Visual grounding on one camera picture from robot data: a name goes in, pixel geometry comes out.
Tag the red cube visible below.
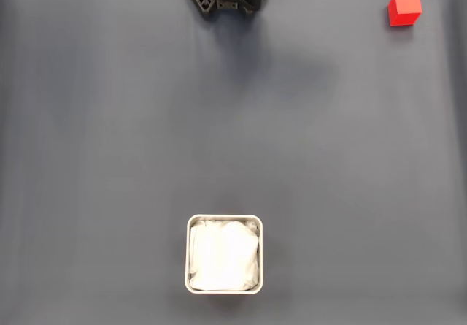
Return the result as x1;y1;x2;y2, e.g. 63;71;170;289
387;0;423;28

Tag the square metal box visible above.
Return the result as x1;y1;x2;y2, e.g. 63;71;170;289
185;214;264;296

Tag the grey table mat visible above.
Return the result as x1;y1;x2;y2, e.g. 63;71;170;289
0;0;467;325

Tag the white cloth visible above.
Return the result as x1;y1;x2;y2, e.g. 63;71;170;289
188;219;261;292

